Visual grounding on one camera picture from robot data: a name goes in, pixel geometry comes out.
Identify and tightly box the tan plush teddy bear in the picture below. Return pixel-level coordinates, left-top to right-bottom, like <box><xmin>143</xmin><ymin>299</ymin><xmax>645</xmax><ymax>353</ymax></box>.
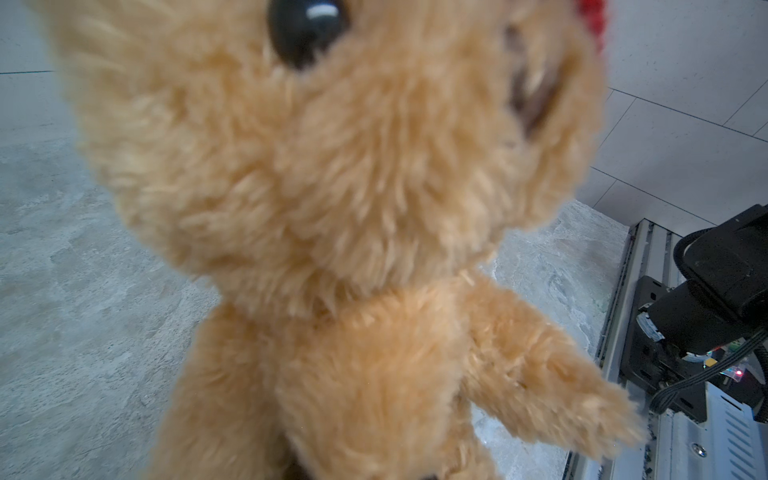
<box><xmin>33</xmin><ymin>1</ymin><xmax>647</xmax><ymax>479</ymax></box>

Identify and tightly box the red white striped knit sweater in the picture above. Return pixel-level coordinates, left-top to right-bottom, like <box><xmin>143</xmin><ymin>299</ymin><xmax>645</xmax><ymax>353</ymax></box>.
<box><xmin>576</xmin><ymin>0</ymin><xmax>607</xmax><ymax>52</ymax></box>

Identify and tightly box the right circuit board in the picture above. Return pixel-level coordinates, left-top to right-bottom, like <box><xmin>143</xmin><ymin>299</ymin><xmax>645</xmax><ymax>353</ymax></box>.
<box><xmin>683</xmin><ymin>341</ymin><xmax>757</xmax><ymax>385</ymax></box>

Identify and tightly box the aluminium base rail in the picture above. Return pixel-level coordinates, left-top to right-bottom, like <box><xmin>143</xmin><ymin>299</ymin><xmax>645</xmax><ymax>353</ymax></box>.
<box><xmin>563</xmin><ymin>218</ymin><xmax>768</xmax><ymax>480</ymax></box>

